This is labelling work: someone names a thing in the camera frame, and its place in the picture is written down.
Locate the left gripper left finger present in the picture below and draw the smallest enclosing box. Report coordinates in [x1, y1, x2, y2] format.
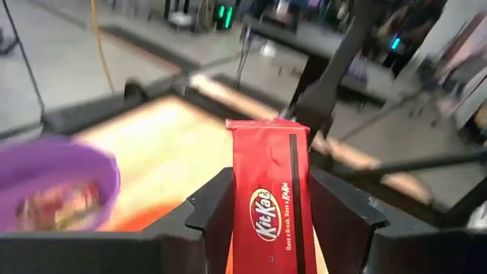
[143, 167, 234, 274]

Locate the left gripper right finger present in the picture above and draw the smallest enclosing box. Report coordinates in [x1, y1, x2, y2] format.
[308, 167, 441, 274]

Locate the red KitKat bar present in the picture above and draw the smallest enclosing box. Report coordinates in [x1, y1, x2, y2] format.
[224, 116, 319, 274]

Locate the gold Haribo gummy bag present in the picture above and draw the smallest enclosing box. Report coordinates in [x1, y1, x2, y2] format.
[14, 190, 54, 232]
[53, 180, 103, 231]

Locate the purple halloween bucket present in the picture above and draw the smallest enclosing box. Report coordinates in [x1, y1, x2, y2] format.
[0, 135, 122, 233]

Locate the black device green light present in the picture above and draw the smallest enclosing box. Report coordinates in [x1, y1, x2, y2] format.
[212, 2, 235, 31]

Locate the yellow cable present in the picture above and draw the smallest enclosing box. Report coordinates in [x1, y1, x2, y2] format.
[89, 0, 116, 95]

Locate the thin black hanging cable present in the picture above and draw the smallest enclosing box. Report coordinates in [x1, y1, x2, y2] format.
[1, 0, 46, 119]

